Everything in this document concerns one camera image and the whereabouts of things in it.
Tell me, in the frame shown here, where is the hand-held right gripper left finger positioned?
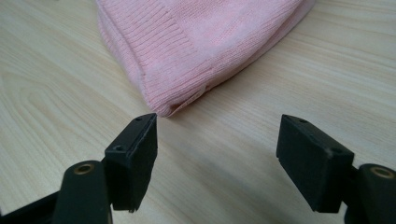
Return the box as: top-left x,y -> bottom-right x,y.
103,112 -> 159,214

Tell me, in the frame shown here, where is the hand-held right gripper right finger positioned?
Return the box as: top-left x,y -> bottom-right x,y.
276,114 -> 356,214

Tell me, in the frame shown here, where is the pink knitted hat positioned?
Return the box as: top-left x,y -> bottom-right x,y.
94,0 -> 317,119

